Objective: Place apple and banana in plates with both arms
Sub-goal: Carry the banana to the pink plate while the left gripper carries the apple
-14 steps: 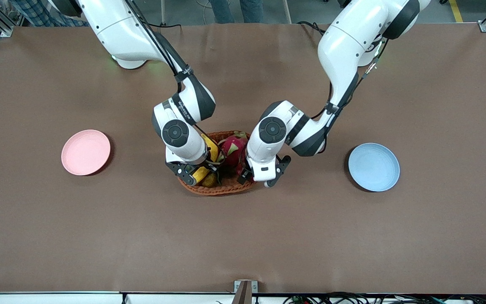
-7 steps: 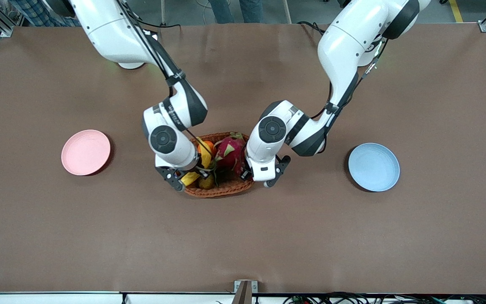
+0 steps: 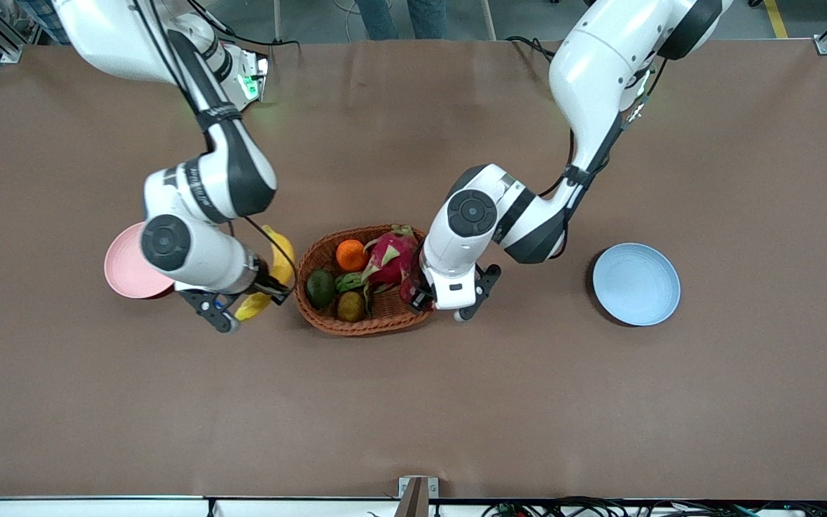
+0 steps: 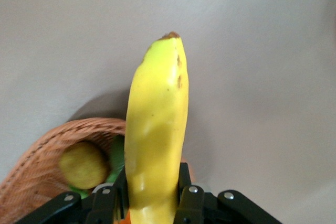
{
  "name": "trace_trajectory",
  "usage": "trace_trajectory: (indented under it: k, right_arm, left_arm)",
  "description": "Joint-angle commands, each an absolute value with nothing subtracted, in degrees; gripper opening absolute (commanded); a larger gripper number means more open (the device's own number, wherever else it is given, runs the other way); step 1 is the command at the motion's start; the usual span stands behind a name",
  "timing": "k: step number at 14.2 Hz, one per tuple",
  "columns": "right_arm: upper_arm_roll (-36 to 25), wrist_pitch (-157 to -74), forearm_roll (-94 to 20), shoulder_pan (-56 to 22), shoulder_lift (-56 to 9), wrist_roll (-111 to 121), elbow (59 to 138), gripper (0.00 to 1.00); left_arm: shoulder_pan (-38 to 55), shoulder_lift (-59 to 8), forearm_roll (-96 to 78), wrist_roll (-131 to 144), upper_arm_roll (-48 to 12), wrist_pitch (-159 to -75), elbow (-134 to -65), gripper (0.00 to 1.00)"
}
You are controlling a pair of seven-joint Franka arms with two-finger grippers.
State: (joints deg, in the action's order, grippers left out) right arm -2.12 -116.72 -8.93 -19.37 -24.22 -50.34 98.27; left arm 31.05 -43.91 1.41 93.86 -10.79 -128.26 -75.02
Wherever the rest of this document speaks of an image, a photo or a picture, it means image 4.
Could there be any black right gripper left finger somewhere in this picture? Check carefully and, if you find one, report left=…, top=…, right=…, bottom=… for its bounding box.
left=15, top=168, right=130, bottom=224

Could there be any bright green vegetable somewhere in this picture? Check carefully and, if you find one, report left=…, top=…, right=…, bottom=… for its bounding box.
left=68, top=136, right=126, bottom=200

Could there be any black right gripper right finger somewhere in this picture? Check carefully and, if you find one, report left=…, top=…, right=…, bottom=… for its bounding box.
left=174, top=163, right=283, bottom=224

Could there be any yellow-green round fruit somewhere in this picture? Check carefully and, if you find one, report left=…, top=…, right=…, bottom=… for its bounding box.
left=58, top=142, right=109, bottom=190

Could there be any yellow banana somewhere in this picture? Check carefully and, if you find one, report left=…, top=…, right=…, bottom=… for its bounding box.
left=123, top=31, right=190, bottom=224

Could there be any orange fruit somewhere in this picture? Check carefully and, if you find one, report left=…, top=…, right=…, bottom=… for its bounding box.
left=119, top=157, right=197, bottom=224

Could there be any brown wicker basket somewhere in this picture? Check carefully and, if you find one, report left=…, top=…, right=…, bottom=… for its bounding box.
left=0, top=118, right=127, bottom=224

